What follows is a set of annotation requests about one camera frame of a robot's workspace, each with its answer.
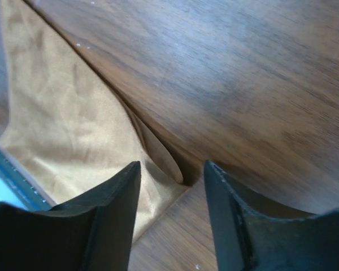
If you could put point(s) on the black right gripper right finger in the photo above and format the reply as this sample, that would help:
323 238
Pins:
254 232

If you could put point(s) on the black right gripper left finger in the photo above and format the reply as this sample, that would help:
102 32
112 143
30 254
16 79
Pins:
92 231

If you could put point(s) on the brown cloth napkin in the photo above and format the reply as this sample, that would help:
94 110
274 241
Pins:
68 129

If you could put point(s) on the aluminium frame rail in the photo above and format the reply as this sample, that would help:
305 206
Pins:
19 189

